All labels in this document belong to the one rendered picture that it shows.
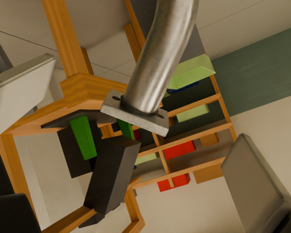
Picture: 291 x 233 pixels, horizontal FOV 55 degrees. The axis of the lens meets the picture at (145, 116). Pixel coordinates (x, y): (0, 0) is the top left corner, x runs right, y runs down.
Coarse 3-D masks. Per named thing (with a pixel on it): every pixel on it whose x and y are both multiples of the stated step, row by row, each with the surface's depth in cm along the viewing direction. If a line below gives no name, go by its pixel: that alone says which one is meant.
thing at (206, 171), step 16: (176, 112) 553; (192, 112) 553; (224, 112) 530; (224, 128) 531; (176, 144) 559; (192, 144) 556; (208, 144) 547; (144, 160) 584; (176, 176) 566; (208, 176) 547
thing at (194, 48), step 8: (136, 0) 23; (144, 0) 23; (152, 0) 23; (136, 8) 24; (144, 8) 24; (152, 8) 24; (136, 16) 24; (144, 16) 24; (152, 16) 24; (144, 24) 24; (144, 32) 24; (192, 32) 24; (192, 40) 24; (200, 40) 24; (192, 48) 25; (200, 48) 25; (184, 56) 25; (192, 56) 25
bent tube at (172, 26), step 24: (168, 0) 19; (192, 0) 19; (168, 24) 19; (192, 24) 20; (144, 48) 21; (168, 48) 20; (144, 72) 21; (168, 72) 21; (120, 96) 24; (144, 96) 21; (144, 120) 22
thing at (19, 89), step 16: (32, 64) 15; (48, 64) 16; (0, 80) 12; (16, 80) 13; (32, 80) 15; (48, 80) 18; (0, 96) 12; (16, 96) 13; (32, 96) 16; (0, 112) 12; (16, 112) 14; (0, 128) 13
